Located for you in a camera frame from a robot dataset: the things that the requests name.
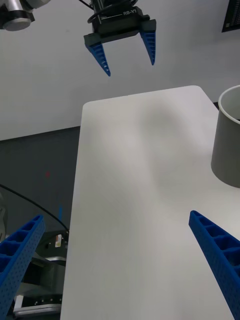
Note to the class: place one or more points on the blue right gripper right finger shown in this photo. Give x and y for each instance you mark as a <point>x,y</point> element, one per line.
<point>220,250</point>

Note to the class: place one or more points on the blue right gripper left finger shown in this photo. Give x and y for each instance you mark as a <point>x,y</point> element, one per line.
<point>17,270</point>

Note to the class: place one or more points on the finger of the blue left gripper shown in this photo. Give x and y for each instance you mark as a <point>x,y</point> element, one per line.
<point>98,52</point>
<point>150,42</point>

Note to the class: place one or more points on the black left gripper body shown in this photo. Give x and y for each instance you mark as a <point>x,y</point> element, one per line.
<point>120,22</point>

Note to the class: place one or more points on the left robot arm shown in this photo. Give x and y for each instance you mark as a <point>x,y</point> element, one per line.
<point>15,22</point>

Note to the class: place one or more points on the grey plastic waste bin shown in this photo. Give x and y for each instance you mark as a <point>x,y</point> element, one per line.
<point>225,150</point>

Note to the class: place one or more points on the black wall board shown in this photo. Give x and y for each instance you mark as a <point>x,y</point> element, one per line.
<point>232,15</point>

